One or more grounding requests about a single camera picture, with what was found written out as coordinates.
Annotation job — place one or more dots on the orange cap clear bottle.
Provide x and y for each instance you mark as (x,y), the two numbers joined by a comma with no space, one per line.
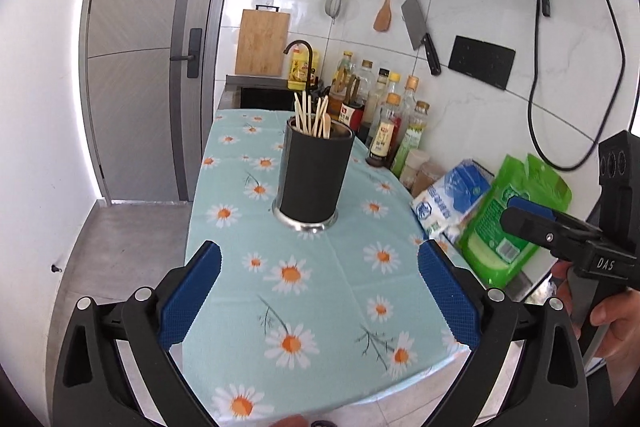
(410,99)

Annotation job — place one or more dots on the daisy print blue tablecloth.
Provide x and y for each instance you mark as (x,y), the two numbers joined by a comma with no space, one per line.
(300,307)

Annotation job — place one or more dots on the black cylindrical utensil holder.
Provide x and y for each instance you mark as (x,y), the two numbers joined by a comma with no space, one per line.
(312,177)

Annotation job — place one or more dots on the green label bottle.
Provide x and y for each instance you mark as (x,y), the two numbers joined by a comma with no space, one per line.
(412,142)

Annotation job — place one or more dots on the blue white salt bag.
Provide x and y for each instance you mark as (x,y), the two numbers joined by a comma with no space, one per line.
(450,197)

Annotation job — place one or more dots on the black curved faucet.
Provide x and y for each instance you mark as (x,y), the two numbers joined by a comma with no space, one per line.
(300,43)

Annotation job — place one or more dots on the yellow oil bottle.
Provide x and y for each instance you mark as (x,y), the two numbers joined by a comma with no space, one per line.
(344,74)

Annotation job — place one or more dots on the white lidded jar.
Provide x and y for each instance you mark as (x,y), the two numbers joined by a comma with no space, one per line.
(412,164)

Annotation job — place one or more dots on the bamboo cutting board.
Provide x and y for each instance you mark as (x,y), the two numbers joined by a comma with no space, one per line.
(262,42)

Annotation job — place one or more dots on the steel kitchen sink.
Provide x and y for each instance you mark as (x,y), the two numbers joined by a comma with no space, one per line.
(260,94)

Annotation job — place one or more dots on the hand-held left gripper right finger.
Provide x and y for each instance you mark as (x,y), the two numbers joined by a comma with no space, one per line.
(447,297)

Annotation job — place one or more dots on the clear bottle white cap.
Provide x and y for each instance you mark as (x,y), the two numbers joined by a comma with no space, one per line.
(366,84)

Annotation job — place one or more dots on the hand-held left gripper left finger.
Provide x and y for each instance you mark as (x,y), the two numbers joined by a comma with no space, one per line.
(192,292)

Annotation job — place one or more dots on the black wall socket panel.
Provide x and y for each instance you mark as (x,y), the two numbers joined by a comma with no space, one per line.
(481,62)

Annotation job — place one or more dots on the grey door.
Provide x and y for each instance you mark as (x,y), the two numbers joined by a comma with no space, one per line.
(140,7)

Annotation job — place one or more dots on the black cap bottle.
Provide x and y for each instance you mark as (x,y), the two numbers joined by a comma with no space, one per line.
(382,87)

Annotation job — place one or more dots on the pile of wooden chopsticks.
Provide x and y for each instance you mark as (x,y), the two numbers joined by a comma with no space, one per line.
(306,112)

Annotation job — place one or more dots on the person's right hand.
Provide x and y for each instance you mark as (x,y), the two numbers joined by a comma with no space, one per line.
(622,314)

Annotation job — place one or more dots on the dark bottle red label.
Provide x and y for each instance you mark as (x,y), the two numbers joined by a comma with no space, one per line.
(348,112)

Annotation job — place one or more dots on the beige plastic spoon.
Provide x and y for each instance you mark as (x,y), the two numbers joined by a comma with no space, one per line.
(327,127)

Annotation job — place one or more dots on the yellow dish soap bottle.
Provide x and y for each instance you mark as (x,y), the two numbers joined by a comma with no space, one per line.
(298,69)

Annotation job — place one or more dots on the green sugar bag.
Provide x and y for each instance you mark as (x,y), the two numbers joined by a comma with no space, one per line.
(510,227)

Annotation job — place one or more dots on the yellow cap sauce bottle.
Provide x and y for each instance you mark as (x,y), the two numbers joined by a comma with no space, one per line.
(384,137)

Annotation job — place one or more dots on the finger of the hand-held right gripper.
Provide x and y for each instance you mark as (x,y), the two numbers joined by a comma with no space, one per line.
(525,224)
(530,205)

